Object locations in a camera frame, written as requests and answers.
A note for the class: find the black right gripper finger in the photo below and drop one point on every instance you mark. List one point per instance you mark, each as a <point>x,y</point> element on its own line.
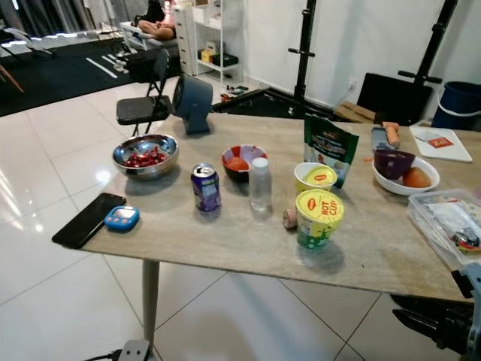
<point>440,310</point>
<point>447,338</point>

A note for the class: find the clear plastic food container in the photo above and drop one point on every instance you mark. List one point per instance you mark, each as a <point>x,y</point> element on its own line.
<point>440,218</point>

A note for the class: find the clear bottle with white cap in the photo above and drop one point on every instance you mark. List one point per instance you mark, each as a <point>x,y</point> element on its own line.
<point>261,189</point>

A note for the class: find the oval white bowl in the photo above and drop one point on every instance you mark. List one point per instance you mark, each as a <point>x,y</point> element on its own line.
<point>391,186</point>

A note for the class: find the orange fruit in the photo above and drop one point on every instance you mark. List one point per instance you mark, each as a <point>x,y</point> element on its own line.
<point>416,178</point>

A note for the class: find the black phone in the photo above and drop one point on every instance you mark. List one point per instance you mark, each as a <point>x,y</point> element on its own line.
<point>88,221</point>

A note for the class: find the yellow green hot cup noodles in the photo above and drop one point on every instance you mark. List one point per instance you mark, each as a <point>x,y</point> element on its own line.
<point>320,212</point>

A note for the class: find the white cutting board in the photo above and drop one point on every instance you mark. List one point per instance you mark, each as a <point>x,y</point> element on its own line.
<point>455,153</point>

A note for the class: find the red packet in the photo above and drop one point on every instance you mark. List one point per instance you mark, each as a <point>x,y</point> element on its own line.
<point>440,142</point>

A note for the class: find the small yellow noodle cup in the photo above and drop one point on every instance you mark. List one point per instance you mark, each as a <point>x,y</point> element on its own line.
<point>318,177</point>

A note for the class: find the orange carrot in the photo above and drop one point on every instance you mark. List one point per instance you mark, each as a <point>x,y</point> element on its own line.
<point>391,134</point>

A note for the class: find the blue digital timer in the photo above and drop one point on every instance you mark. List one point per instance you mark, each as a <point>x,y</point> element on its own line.
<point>122,219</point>

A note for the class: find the dark green food pouch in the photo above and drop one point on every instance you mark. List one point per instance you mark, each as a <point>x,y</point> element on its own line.
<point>331,144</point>

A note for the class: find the dark blue bucket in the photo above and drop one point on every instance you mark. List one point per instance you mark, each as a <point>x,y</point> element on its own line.
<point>458,98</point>

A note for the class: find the brown cardboard box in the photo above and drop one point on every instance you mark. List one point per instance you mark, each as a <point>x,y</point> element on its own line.
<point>353,113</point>

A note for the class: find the black flat case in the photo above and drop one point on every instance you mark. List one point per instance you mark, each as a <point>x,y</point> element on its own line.
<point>394,98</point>

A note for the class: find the beige table with tapered legs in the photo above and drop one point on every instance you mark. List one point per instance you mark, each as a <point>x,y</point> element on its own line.
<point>233,241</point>

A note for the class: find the steel bowl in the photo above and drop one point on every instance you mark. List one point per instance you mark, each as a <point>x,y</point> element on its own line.
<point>144,174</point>

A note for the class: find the red cherries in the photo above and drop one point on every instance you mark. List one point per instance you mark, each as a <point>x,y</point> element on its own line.
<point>143,159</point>

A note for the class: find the red and white bowl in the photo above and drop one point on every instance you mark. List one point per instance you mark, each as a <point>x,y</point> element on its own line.
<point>254,155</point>

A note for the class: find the red tomato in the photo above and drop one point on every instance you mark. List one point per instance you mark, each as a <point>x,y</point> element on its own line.
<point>237,164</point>

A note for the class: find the black gym floor mat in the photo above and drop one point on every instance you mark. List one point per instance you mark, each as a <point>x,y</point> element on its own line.
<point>52,75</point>

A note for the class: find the purple drink can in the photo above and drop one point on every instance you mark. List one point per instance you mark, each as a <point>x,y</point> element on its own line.
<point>206,194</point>

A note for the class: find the black folding chair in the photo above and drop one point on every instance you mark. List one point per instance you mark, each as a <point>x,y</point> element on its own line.
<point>141,109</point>

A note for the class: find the slanted black stand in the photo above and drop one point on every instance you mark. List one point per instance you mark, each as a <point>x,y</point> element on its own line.
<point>437,34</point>

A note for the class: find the upright black stand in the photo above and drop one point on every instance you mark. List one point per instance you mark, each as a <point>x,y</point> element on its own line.
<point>305,45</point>

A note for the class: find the grey blue table fan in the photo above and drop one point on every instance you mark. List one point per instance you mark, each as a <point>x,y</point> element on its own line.
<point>194,99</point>

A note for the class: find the white shelf unit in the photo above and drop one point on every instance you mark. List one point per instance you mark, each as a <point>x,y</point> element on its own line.
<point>218,69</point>

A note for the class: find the lying person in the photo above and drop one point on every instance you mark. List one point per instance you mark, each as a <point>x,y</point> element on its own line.
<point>158,30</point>

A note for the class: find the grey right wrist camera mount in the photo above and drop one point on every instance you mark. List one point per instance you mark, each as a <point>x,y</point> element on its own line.
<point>475,289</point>

